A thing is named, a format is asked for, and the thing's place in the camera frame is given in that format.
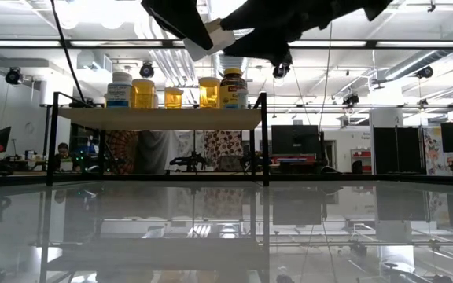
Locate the pastel floral panel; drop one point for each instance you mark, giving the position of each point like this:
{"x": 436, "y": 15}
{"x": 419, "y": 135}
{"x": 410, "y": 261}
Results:
{"x": 433, "y": 151}

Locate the small plain white bottle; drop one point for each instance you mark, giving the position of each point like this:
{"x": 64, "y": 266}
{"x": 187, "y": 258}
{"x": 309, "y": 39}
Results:
{"x": 242, "y": 99}

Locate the red dotted floral cloth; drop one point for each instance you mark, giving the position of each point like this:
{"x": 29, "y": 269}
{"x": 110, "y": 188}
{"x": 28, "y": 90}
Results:
{"x": 223, "y": 147}

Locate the orange pill bottle white cap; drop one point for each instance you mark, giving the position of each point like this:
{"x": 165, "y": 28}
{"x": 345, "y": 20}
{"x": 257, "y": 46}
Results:
{"x": 173, "y": 98}
{"x": 209, "y": 94}
{"x": 143, "y": 94}

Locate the black table frame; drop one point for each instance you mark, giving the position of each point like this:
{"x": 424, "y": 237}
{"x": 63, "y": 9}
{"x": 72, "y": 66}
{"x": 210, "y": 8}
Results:
{"x": 427, "y": 179}

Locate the wooden shelf black legs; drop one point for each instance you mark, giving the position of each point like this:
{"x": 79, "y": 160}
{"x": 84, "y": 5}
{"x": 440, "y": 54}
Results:
{"x": 159, "y": 118}

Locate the person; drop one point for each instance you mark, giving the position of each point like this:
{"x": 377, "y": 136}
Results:
{"x": 63, "y": 155}

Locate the black ceiling spotlight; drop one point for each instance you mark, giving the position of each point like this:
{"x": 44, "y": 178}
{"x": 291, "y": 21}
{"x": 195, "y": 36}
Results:
{"x": 146, "y": 70}
{"x": 14, "y": 76}
{"x": 281, "y": 71}
{"x": 351, "y": 98}
{"x": 425, "y": 72}

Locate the grey hanging cloth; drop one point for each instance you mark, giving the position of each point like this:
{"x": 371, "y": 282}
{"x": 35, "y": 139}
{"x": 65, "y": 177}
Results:
{"x": 153, "y": 151}

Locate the orange patterned tapestry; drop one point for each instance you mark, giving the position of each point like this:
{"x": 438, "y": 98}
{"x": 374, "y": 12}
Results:
{"x": 122, "y": 151}

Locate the large black monitor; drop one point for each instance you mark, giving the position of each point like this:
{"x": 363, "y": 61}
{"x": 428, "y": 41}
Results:
{"x": 294, "y": 139}

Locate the brown fish oil bottle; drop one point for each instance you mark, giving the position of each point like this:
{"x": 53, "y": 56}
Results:
{"x": 230, "y": 88}

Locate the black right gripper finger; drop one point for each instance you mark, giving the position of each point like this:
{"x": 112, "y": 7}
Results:
{"x": 179, "y": 17}
{"x": 269, "y": 47}

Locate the white bottle blue-banded label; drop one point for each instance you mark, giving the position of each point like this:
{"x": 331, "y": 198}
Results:
{"x": 119, "y": 92}

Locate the small tilted black monitor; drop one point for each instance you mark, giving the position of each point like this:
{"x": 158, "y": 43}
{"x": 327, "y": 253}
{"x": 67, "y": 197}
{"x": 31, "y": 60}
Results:
{"x": 3, "y": 138}

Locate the black background robot arm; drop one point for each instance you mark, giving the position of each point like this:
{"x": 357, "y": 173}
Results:
{"x": 189, "y": 161}

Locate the black partition panel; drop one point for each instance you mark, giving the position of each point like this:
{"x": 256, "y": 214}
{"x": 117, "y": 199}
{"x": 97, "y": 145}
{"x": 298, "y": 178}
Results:
{"x": 399, "y": 149}

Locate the red storage bin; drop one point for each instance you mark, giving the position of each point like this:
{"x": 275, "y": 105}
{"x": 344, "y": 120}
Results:
{"x": 292, "y": 159}

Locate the black overhead frame bar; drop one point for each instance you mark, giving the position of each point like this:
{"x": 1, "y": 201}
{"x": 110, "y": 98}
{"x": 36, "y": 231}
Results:
{"x": 65, "y": 43}

